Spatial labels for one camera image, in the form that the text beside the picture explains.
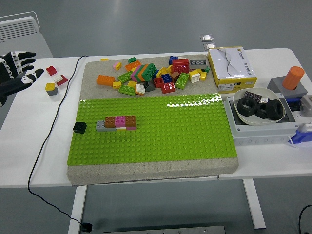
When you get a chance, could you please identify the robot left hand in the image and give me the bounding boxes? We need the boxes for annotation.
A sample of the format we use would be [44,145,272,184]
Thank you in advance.
[0,51,44,108]

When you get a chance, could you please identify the black square building brick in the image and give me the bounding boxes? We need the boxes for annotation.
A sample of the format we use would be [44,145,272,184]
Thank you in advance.
[73,121,88,134]

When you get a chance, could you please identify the orange long building brick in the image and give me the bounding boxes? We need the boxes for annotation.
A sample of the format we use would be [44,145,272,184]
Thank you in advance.
[96,75,116,86]

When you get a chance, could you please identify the red small brick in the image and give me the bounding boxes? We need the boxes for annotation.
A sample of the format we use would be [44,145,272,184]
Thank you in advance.
[45,65,59,76]

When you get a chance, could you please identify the brown square brick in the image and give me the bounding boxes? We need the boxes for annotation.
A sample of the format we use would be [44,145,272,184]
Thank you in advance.
[124,115,137,128]
[104,116,117,128]

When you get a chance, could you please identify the light green long brick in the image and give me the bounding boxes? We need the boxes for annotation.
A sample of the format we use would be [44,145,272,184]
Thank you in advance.
[117,70,134,83]
[118,84,136,96]
[175,72,190,90]

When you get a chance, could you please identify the striped multicolour brick stack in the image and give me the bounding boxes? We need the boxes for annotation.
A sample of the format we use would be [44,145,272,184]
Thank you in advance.
[130,63,158,82]

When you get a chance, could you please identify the dark grey sloped brick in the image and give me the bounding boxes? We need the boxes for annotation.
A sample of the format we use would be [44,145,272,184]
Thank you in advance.
[143,81,156,93]

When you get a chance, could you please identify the green studded baseplate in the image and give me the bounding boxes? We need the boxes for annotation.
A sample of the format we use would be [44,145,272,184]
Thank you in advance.
[66,93,238,167]

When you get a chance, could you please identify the large red brick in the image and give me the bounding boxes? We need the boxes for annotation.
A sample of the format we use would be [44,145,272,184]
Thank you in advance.
[172,58,190,74]

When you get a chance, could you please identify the grey long brick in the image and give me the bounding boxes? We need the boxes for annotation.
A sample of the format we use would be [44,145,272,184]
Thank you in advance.
[189,59,208,69]

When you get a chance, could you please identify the white panel heater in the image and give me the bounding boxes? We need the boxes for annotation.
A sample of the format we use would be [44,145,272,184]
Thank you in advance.
[0,11,54,59]

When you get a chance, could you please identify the white table leg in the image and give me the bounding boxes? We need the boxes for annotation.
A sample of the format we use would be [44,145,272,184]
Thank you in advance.
[242,179,266,230]
[67,185,88,234]

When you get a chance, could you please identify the grey-beige mat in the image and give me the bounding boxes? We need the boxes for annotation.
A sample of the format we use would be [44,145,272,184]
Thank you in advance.
[66,54,239,186]

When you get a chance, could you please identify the yellow and white cardboard box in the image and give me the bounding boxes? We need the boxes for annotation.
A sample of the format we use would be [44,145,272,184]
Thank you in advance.
[207,45,258,93]

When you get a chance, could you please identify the large black nut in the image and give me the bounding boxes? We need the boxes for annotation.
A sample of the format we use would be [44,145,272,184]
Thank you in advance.
[237,97,258,117]
[265,99,286,121]

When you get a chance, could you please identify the dark circuit board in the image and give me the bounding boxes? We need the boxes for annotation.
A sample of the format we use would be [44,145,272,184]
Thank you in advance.
[243,91,263,102]

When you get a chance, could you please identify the small black nut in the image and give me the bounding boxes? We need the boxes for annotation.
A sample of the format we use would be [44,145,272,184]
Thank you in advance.
[255,103,269,119]

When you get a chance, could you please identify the white bowl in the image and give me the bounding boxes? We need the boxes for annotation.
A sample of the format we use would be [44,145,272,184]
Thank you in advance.
[233,87,287,127]

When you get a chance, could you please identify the light grey junction box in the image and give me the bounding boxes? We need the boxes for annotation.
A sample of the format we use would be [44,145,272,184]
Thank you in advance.
[223,94,299,147]

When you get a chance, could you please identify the grey block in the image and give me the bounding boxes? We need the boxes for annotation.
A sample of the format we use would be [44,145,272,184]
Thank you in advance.
[267,77,308,98]

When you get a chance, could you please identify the orange cylinder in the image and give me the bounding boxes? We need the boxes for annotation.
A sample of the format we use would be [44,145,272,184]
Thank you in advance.
[282,65,305,91]

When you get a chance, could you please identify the dark blue block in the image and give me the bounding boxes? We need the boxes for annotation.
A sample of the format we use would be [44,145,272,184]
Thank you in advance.
[285,97,303,112]

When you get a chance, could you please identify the white zip tie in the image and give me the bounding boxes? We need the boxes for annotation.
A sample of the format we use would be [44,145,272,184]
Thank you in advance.
[286,136,299,150]

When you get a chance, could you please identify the blue-violet plastic part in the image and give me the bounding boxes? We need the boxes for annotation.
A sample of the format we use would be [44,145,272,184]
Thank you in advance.
[291,129,312,148]

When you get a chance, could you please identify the grey connector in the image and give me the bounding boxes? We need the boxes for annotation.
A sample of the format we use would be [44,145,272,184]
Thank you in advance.
[299,95,312,114]

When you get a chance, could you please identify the black power cord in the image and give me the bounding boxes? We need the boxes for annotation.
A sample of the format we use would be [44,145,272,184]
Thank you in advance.
[27,55,89,226]

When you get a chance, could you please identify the black floor cable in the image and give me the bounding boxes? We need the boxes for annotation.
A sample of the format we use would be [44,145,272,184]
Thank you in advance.
[298,204,312,234]

